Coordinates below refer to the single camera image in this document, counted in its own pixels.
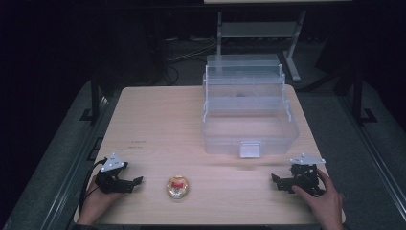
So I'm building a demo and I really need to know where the person's right hand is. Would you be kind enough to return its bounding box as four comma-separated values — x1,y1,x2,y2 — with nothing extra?
291,168,347,230

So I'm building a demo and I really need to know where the grey metal stand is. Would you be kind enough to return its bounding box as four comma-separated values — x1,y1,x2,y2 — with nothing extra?
215,10,308,82

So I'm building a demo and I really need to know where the person's left hand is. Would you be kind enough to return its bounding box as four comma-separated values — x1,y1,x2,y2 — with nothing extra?
76,174,126,226

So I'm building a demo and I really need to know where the black frame post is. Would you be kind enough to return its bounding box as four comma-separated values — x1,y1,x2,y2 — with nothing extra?
351,68,364,125
90,71,102,124

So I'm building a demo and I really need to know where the clear plastic tiered storage box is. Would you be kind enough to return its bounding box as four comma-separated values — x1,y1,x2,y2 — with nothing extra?
201,53,301,159

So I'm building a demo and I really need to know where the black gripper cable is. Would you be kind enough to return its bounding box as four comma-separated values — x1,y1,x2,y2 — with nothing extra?
78,157,109,221

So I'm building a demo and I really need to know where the bundle of floor cables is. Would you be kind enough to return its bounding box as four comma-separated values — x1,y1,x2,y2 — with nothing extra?
164,37,218,63

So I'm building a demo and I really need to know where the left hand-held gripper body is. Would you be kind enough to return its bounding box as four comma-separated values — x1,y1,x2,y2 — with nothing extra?
94,152,129,195

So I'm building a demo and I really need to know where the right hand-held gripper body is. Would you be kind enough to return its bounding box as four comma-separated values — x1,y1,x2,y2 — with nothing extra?
288,152,327,197

